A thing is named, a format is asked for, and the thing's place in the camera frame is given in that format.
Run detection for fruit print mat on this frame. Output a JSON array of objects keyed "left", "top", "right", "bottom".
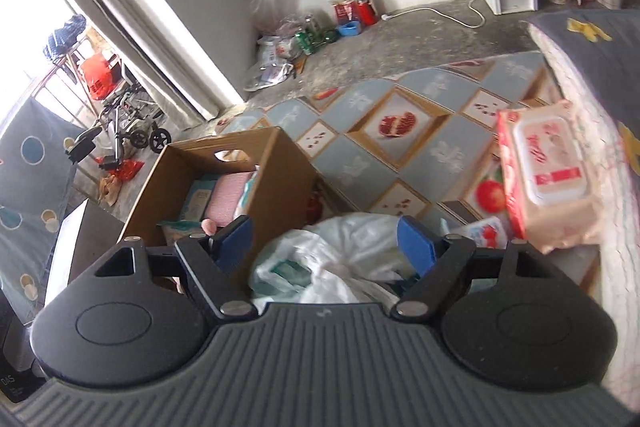
[{"left": 215, "top": 51, "right": 601, "bottom": 298}]

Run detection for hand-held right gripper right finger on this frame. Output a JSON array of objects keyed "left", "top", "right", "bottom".
[{"left": 391, "top": 215, "right": 551, "bottom": 320}]

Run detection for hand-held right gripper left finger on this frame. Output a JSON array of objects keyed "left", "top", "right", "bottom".
[{"left": 95, "top": 215, "right": 258, "bottom": 323}]

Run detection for grey curtain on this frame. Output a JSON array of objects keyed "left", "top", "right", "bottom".
[{"left": 15, "top": 0, "right": 246, "bottom": 120}]

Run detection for red plastic bag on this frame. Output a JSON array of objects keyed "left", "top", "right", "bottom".
[{"left": 80, "top": 54, "right": 113, "bottom": 100}]

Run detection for cardboard box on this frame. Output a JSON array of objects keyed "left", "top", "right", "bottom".
[{"left": 116, "top": 126, "right": 321, "bottom": 303}]

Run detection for grey cloth with circles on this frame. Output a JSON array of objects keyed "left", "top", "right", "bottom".
[{"left": 0, "top": 94, "right": 88, "bottom": 318}]

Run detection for clear plastic bag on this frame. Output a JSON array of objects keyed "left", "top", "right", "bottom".
[{"left": 248, "top": 0, "right": 301, "bottom": 42}]

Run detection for pink knitted sponge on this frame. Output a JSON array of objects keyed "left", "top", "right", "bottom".
[{"left": 206, "top": 172, "right": 257, "bottom": 220}]

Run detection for small red white packet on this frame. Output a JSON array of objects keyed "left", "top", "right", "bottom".
[{"left": 457, "top": 216, "right": 511, "bottom": 250}]

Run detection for wheelchair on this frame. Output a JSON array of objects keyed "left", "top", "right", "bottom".
[{"left": 75, "top": 57, "right": 173, "bottom": 155}]

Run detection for blue hanging clothes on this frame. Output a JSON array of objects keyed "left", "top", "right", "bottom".
[{"left": 42, "top": 14, "right": 88, "bottom": 62}]

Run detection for white printed bag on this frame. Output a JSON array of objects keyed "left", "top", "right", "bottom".
[{"left": 243, "top": 36, "right": 296, "bottom": 92}]

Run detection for blue white packet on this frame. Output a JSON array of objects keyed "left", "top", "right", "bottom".
[{"left": 179, "top": 179, "right": 221, "bottom": 223}]

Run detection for orange red bag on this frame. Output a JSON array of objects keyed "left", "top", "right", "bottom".
[{"left": 97, "top": 157, "right": 146, "bottom": 182}]

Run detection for grey quilt yellow print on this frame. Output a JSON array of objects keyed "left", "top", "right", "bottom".
[{"left": 520, "top": 7, "right": 640, "bottom": 403}]

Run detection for pink wet wipes pack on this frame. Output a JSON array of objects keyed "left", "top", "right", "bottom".
[{"left": 495, "top": 99, "right": 608, "bottom": 255}]

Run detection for white power cable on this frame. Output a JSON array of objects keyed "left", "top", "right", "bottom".
[{"left": 381, "top": 0, "right": 488, "bottom": 29}]

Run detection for teal white packet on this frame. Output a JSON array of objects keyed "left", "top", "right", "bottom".
[{"left": 157, "top": 219, "right": 201, "bottom": 248}]

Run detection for white plastic bag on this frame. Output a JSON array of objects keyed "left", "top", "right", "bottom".
[{"left": 248, "top": 212, "right": 441, "bottom": 305}]

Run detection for red thermos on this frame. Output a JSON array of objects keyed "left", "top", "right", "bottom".
[{"left": 355, "top": 0, "right": 378, "bottom": 26}]

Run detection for red box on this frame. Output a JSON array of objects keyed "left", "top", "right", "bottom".
[{"left": 332, "top": 0, "right": 357, "bottom": 25}]

